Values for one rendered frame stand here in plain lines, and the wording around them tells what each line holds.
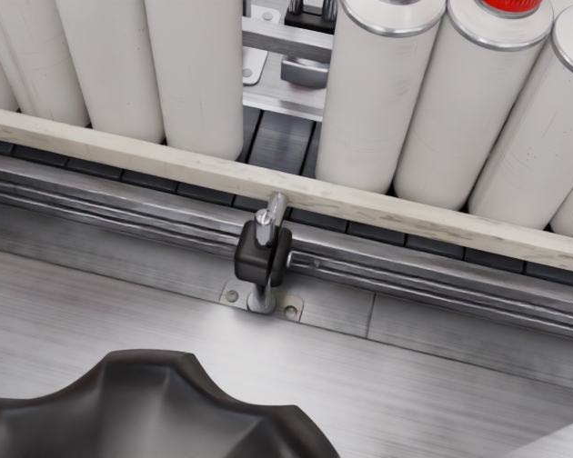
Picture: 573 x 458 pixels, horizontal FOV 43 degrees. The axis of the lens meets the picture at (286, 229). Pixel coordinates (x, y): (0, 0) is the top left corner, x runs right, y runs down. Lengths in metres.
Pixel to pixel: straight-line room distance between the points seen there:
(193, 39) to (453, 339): 0.26
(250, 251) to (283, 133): 0.12
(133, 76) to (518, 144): 0.22
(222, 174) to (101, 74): 0.09
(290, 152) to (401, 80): 0.14
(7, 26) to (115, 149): 0.09
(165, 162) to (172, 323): 0.10
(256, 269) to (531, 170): 0.16
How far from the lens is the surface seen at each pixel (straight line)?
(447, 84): 0.39
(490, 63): 0.37
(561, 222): 0.49
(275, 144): 0.51
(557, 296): 0.49
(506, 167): 0.43
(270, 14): 0.66
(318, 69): 0.53
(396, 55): 0.37
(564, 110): 0.39
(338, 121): 0.42
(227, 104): 0.44
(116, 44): 0.42
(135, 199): 0.49
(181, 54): 0.40
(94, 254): 0.53
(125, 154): 0.47
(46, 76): 0.47
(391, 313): 0.51
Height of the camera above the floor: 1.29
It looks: 60 degrees down
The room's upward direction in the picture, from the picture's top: 5 degrees clockwise
